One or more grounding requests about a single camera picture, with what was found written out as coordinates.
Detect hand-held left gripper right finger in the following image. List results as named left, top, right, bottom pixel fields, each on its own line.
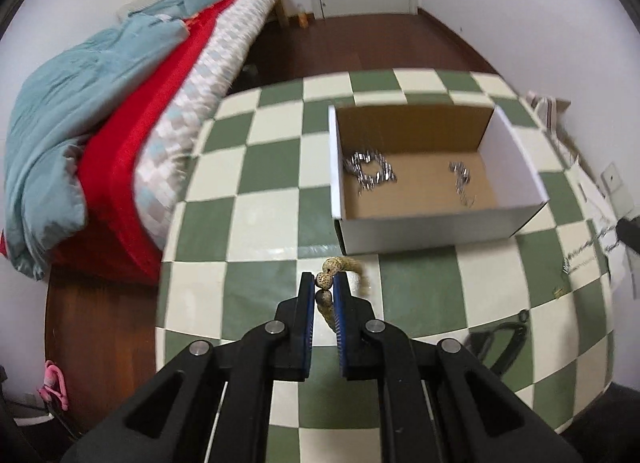
left=333, top=274, right=584, bottom=463

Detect green checkered tablecloth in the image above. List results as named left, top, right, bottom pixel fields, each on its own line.
left=156, top=69, right=617, bottom=463

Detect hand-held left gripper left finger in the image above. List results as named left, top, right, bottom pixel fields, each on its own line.
left=61, top=273, right=317, bottom=463

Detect silver chain bracelet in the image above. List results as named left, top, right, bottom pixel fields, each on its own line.
left=344, top=150, right=398, bottom=192

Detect thin silver necklace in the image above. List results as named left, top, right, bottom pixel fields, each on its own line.
left=561, top=223, right=623, bottom=275

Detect pink slippers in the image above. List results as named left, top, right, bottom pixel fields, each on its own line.
left=40, top=361, right=70, bottom=412

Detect teal quilt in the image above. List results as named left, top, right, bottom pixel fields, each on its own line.
left=3, top=0, right=292, bottom=282

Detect white wall socket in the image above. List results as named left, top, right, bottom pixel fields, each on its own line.
left=600, top=163, right=627, bottom=198

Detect checkered mattress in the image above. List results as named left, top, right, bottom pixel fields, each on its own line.
left=131, top=0, right=287, bottom=250

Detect wooden bed leg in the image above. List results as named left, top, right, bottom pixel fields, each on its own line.
left=275, top=0, right=310, bottom=28

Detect white cardboard box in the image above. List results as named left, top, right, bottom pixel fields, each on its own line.
left=328, top=104, right=550, bottom=256

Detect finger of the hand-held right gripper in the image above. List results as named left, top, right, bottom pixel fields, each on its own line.
left=616, top=215, right=640, bottom=257

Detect small silver chain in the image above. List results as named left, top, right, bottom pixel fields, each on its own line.
left=448, top=161, right=477, bottom=206

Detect beige beaded bracelet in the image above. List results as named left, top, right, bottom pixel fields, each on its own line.
left=314, top=256, right=370, bottom=335

